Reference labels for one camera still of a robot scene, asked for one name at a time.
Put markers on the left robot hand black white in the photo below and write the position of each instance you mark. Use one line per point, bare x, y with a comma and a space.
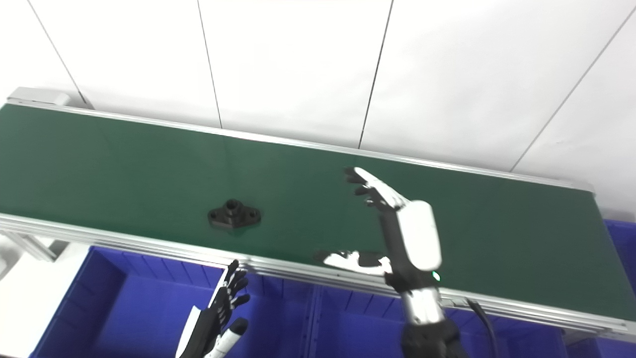
211, 328

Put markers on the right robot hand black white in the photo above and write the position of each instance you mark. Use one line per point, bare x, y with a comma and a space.
420, 233

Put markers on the black flanged machine part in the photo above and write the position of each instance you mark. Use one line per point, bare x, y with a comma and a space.
233, 215

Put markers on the green conveyor belt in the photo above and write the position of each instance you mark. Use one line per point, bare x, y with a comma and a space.
149, 247
149, 174

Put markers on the aluminium conveyor support leg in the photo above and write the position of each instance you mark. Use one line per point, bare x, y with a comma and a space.
30, 246

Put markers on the long blue plastic bin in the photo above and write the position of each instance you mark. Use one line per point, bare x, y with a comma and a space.
621, 248

